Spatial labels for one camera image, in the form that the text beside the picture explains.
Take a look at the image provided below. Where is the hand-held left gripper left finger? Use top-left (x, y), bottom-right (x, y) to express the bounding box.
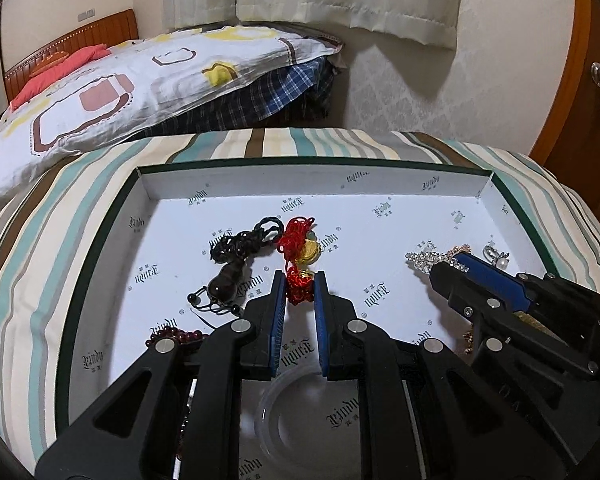
top-left (34, 270), bottom-right (287, 480)

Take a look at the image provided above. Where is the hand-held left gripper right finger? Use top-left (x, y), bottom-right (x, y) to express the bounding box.
top-left (314, 270), bottom-right (566, 480)

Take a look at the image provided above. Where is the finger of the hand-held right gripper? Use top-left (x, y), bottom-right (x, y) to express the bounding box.
top-left (452, 254), bottom-right (600, 321)
top-left (429, 260), bottom-right (598, 378)

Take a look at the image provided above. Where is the silver pearl ring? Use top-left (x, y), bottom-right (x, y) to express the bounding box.
top-left (482, 244), bottom-right (512, 267)

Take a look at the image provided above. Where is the small red knotted cord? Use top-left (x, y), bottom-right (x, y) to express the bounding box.
top-left (286, 266), bottom-right (315, 306)

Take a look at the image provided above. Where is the long rhinestone brooch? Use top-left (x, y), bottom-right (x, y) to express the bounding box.
top-left (405, 240), bottom-right (453, 273)

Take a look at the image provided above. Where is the gold chain necklace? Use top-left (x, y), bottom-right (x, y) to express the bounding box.
top-left (462, 310), bottom-right (551, 357)

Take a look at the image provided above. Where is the black cord pendant necklace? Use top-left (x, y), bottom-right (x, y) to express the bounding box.
top-left (187, 216), bottom-right (286, 318)

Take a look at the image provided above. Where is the red cord gold pendant necklace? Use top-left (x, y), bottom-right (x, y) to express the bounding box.
top-left (277, 217), bottom-right (327, 267)

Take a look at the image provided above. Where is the pale jade bangle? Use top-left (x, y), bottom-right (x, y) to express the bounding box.
top-left (252, 366), bottom-right (368, 461)

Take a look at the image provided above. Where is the green cardboard box tray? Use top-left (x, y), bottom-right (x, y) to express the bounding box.
top-left (57, 156), bottom-right (566, 480)

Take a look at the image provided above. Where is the dark red bead bracelet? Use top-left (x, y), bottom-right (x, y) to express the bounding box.
top-left (146, 329), bottom-right (208, 356)

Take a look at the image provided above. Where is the wooden door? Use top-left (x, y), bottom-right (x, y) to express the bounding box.
top-left (527, 0), bottom-right (600, 201)

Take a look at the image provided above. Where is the blue plaid cloth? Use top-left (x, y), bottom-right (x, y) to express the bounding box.
top-left (145, 55), bottom-right (348, 136)

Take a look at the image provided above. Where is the patterned white pillow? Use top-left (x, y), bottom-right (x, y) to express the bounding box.
top-left (0, 25), bottom-right (345, 211)

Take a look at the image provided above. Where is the red pillow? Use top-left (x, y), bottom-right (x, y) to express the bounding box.
top-left (10, 45), bottom-right (108, 110)

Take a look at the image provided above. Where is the wooden headboard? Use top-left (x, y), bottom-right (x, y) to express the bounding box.
top-left (4, 8), bottom-right (140, 101)

